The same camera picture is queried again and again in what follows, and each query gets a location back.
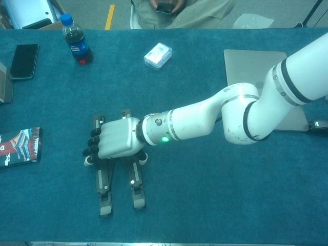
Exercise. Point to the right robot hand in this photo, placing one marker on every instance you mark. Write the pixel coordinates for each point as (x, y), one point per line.
(118, 138)

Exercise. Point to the black folding laptop stand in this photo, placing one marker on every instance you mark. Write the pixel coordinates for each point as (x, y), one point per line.
(106, 194)

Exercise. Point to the silver closed laptop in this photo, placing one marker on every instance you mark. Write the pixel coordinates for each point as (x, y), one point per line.
(246, 66)

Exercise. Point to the white card box clear case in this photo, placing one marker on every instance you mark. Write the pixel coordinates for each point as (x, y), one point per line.
(157, 55)

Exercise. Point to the red blue printed book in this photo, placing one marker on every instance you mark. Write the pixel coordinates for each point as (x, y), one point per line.
(18, 148)

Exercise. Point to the cola bottle with blue cap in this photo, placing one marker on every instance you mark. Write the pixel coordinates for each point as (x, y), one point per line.
(77, 43)

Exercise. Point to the black smartphone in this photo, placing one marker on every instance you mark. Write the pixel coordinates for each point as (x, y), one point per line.
(24, 61)

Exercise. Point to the yellow floor tape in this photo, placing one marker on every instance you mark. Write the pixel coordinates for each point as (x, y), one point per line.
(109, 16)

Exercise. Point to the brown leather case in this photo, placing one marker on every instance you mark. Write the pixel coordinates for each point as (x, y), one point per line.
(3, 82)

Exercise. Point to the handheld phone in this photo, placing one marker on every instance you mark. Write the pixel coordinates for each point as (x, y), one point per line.
(165, 9)

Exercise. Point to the seated person in grey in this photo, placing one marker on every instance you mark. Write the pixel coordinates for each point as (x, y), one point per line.
(200, 18)

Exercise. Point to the white plastic casing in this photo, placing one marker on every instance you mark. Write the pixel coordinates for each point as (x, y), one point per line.
(28, 10)

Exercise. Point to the clear plastic bag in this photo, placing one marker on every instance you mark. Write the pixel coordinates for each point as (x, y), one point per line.
(252, 21)

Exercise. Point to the black tripod leg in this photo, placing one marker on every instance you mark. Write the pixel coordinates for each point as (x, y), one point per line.
(311, 12)

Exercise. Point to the aluminium frame rail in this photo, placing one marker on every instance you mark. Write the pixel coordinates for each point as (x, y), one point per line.
(153, 244)

